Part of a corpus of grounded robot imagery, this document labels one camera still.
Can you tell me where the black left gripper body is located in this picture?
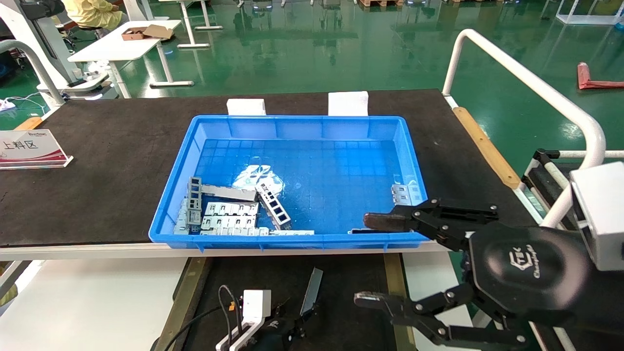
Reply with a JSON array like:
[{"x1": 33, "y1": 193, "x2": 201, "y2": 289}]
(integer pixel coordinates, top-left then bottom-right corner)
[{"x1": 246, "y1": 321, "x2": 299, "y2": 351}]

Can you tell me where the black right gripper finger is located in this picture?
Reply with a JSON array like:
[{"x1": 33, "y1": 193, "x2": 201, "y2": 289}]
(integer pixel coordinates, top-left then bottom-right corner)
[
  {"x1": 354, "y1": 283, "x2": 528, "y2": 348},
  {"x1": 363, "y1": 197, "x2": 499, "y2": 252}
]

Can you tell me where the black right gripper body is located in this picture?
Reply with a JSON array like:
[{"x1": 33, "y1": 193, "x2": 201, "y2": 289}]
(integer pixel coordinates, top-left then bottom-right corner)
[{"x1": 466, "y1": 226, "x2": 594, "y2": 327}]

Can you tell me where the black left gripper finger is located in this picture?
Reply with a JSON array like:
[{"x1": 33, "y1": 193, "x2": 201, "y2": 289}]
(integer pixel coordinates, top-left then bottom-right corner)
[{"x1": 280, "y1": 304, "x2": 320, "y2": 338}]

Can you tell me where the long grey metal channel part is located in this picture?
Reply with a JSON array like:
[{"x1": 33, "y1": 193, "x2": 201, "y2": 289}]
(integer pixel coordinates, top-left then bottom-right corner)
[{"x1": 300, "y1": 267, "x2": 324, "y2": 316}]

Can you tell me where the grey notched metal part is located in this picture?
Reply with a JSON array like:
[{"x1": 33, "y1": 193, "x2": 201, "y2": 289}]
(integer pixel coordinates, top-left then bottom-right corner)
[{"x1": 391, "y1": 184, "x2": 426, "y2": 206}]

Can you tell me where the metal part with square holes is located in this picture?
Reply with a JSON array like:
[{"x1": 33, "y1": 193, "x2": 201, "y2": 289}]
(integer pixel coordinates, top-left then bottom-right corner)
[{"x1": 254, "y1": 181, "x2": 293, "y2": 231}]

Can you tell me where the grey stacked clip part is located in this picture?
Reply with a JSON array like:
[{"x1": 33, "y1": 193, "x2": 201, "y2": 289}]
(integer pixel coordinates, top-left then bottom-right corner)
[{"x1": 174, "y1": 197, "x2": 192, "y2": 235}]

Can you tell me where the dark thin metal strip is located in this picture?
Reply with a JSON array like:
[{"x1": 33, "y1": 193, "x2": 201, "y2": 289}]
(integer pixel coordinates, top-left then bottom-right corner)
[{"x1": 348, "y1": 227, "x2": 415, "y2": 235}]

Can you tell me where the wooden edge strip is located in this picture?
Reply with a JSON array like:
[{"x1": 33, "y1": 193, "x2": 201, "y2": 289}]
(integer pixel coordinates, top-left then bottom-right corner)
[
  {"x1": 14, "y1": 116, "x2": 44, "y2": 131},
  {"x1": 452, "y1": 106, "x2": 521, "y2": 190}
]

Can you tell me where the long thin metal strip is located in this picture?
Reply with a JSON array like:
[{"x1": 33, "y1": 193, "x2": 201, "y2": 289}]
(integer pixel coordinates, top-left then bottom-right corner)
[{"x1": 199, "y1": 228, "x2": 315, "y2": 237}]

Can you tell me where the white slotted metal plate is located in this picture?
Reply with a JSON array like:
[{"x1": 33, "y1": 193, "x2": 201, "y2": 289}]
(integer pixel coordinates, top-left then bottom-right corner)
[
  {"x1": 204, "y1": 202, "x2": 259, "y2": 218},
  {"x1": 200, "y1": 216, "x2": 257, "y2": 230}
]

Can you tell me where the large blue plastic bin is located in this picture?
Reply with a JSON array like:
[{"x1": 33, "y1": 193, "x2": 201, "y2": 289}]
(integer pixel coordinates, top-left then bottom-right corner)
[{"x1": 149, "y1": 115, "x2": 436, "y2": 252}]

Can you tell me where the flat grey metal bar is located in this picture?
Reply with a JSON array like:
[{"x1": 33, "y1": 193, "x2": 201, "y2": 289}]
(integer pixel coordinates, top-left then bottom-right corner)
[{"x1": 201, "y1": 184, "x2": 258, "y2": 202}]

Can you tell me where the white foam block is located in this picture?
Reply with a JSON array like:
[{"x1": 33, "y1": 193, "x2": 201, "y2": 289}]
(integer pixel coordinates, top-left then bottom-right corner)
[
  {"x1": 227, "y1": 98, "x2": 267, "y2": 116},
  {"x1": 328, "y1": 91, "x2": 369, "y2": 117}
]

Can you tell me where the white tubular railing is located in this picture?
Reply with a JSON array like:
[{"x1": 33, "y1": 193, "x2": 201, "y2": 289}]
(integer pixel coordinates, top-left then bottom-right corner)
[{"x1": 441, "y1": 28, "x2": 607, "y2": 230}]

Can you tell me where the red object on floor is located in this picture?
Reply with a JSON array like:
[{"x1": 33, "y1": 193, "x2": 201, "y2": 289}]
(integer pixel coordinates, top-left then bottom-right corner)
[{"x1": 578, "y1": 62, "x2": 624, "y2": 90}]

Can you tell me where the acrylic sign with red print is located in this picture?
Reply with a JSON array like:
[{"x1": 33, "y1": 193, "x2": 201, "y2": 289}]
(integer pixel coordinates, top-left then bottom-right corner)
[{"x1": 0, "y1": 129, "x2": 74, "y2": 170}]

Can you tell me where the open cardboard box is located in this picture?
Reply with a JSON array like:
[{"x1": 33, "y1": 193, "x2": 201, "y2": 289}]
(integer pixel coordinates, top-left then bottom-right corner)
[{"x1": 121, "y1": 24, "x2": 174, "y2": 41}]

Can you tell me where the white table with cardboard box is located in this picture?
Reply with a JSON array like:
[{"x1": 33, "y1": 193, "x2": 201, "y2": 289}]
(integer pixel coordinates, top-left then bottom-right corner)
[{"x1": 68, "y1": 19, "x2": 195, "y2": 98}]

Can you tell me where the grey tubular railing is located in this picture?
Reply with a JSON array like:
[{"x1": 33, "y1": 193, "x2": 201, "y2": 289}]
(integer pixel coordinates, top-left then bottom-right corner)
[{"x1": 0, "y1": 39, "x2": 66, "y2": 109}]

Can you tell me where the person in yellow gown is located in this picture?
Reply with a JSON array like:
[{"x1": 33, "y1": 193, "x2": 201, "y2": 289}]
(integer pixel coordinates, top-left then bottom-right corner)
[{"x1": 61, "y1": 0, "x2": 123, "y2": 31}]

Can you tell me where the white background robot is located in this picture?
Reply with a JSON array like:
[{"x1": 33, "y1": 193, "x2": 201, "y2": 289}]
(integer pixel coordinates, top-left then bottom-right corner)
[{"x1": 0, "y1": 0, "x2": 112, "y2": 100}]

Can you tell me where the black container with brass frame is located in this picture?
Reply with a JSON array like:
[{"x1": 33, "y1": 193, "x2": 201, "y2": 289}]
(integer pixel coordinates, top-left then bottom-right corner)
[{"x1": 155, "y1": 253, "x2": 412, "y2": 351}]

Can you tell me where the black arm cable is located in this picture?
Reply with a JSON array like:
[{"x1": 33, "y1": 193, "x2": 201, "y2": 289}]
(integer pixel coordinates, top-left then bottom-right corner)
[{"x1": 172, "y1": 285, "x2": 244, "y2": 351}]

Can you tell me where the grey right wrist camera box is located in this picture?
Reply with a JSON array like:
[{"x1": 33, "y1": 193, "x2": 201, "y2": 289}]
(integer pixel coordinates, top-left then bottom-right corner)
[{"x1": 569, "y1": 162, "x2": 624, "y2": 272}]

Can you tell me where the black bracket with white roller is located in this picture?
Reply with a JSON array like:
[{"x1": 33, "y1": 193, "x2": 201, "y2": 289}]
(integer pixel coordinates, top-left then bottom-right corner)
[{"x1": 522, "y1": 149, "x2": 573, "y2": 217}]

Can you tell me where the grey ladder-shaped metal bracket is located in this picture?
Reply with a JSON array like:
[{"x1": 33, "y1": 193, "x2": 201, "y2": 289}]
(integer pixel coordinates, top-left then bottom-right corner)
[{"x1": 187, "y1": 176, "x2": 203, "y2": 233}]

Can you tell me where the white floor frame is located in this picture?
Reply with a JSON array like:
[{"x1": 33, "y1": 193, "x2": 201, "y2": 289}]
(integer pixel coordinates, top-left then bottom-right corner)
[{"x1": 556, "y1": 0, "x2": 624, "y2": 26}]

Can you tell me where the white table frame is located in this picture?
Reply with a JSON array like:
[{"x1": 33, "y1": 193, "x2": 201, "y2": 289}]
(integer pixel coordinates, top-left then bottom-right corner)
[{"x1": 158, "y1": 0, "x2": 224, "y2": 49}]

